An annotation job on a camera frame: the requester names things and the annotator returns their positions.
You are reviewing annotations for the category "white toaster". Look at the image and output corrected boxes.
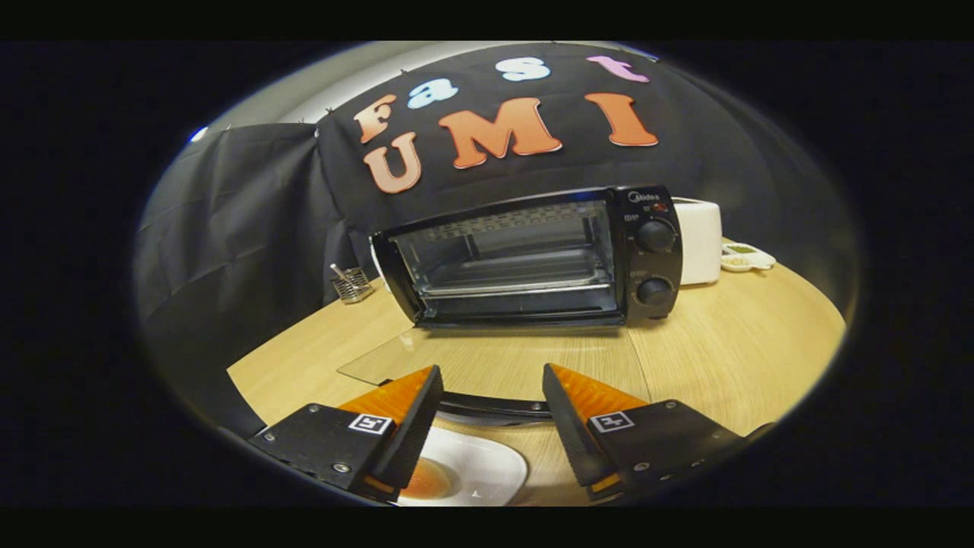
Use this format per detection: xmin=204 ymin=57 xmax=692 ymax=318
xmin=673 ymin=197 xmax=723 ymax=287

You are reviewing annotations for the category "wire mesh utensil holder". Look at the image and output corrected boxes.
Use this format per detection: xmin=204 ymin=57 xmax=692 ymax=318
xmin=329 ymin=263 xmax=375 ymax=304

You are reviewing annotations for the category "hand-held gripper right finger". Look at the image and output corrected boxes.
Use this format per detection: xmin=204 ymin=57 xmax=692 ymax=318
xmin=542 ymin=363 xmax=777 ymax=502

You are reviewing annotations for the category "white plate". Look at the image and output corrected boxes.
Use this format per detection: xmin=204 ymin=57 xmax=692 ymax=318
xmin=396 ymin=426 xmax=529 ymax=507

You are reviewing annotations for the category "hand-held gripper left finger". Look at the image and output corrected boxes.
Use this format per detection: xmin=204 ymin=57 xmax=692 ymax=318
xmin=250 ymin=365 xmax=444 ymax=503

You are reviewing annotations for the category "small white dish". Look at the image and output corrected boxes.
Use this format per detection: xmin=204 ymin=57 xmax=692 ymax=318
xmin=720 ymin=242 xmax=777 ymax=273

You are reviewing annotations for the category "black toaster oven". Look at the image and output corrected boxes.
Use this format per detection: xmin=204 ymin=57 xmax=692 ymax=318
xmin=337 ymin=185 xmax=684 ymax=425

